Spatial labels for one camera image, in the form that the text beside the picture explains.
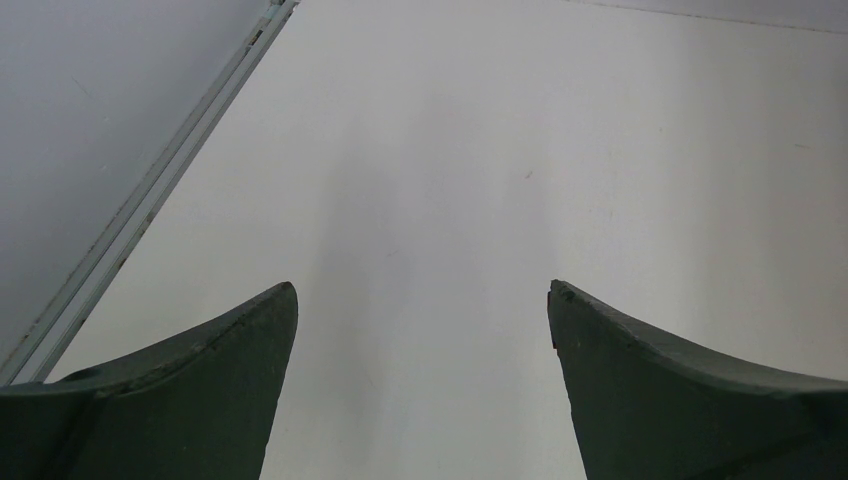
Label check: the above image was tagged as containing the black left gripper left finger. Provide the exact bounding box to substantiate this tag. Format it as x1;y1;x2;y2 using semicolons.
1;282;298;479

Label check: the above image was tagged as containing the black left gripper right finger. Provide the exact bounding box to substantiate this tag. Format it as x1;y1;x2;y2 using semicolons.
547;280;847;479

